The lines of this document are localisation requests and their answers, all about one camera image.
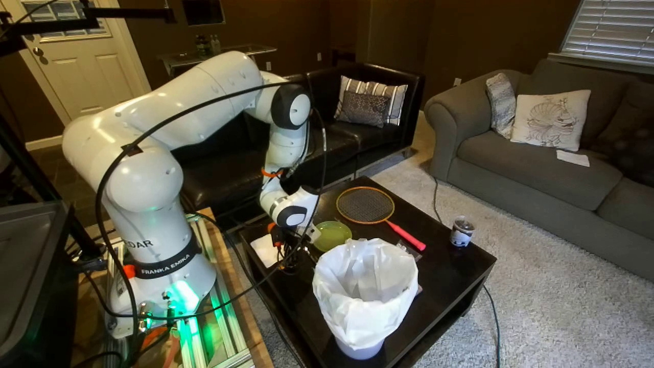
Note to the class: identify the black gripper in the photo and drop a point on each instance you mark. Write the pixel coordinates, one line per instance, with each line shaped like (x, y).
(287, 238)

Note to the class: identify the black box cabinet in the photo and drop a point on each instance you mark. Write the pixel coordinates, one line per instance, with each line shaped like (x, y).
(28, 293)

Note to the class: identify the dark wall picture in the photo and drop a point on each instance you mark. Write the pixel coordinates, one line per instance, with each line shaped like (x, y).
(203, 13)

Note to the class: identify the white window blinds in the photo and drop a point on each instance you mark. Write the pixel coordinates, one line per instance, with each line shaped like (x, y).
(611, 31)

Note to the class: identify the white bin with bag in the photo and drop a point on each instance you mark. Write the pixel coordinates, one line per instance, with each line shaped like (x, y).
(364, 300)

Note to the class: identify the grey fabric sofa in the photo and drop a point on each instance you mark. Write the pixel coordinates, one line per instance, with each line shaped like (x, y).
(533, 170)

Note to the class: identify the grey striped pillow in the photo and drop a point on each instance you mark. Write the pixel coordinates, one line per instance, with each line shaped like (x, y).
(502, 104)

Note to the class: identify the black coffee table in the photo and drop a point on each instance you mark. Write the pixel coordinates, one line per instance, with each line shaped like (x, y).
(451, 279)

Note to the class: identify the white panel door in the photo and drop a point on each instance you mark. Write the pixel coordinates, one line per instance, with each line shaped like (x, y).
(88, 69)

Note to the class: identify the dark brown cushion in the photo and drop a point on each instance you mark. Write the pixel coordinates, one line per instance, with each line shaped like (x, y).
(626, 135)

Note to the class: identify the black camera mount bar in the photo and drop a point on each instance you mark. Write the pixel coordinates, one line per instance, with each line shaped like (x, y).
(41, 26)

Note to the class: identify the black leather sofa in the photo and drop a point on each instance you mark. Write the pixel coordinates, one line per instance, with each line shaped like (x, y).
(369, 141)

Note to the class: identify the small metal can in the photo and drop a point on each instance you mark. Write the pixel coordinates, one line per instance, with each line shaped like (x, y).
(462, 237)

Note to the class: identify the white embroidered pillow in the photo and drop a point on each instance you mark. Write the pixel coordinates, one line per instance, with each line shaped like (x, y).
(553, 120)

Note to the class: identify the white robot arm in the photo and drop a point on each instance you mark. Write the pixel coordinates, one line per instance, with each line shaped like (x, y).
(146, 186)

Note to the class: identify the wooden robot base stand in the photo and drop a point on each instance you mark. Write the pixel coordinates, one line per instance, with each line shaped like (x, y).
(231, 329)

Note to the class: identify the green plate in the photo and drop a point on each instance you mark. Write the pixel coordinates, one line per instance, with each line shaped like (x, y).
(336, 237)

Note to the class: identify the grey shag rug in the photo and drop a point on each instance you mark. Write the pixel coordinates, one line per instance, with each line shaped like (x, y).
(580, 308)

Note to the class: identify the white striped pillow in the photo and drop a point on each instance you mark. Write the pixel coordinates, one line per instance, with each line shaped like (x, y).
(390, 93)

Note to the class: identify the dark grey patterned pillow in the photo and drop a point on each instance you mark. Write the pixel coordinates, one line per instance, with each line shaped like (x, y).
(361, 109)

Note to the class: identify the orange racket fly swatter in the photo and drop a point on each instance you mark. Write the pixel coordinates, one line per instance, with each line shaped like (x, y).
(409, 238)

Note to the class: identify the white paper sheet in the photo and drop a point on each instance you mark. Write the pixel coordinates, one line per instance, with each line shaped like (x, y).
(574, 158)

